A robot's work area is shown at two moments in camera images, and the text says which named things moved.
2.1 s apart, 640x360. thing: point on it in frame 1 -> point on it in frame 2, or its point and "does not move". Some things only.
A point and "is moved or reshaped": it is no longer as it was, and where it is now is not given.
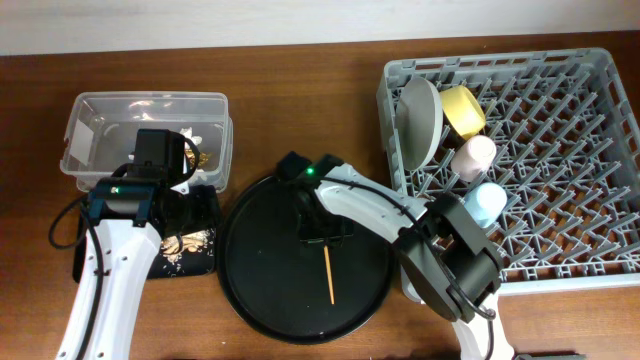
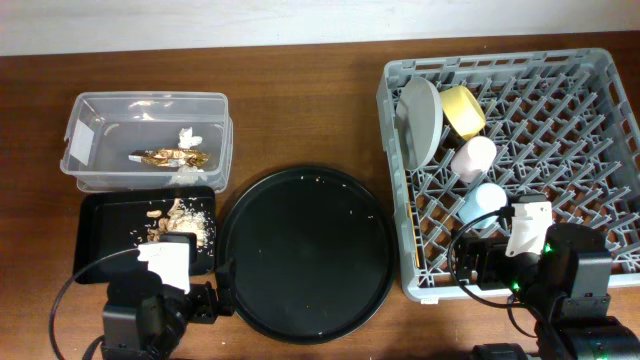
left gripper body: x=180 y=227 -> x=200 y=304
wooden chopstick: x=329 y=275 is moved or reshaped
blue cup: x=486 y=202 does not move
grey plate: x=419 y=114 does not move
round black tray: x=279 y=286 does not move
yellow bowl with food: x=463 y=110 does not move
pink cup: x=471 y=158 does not move
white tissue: x=188 y=133 does not move
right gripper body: x=318 y=226 -> x=516 y=272
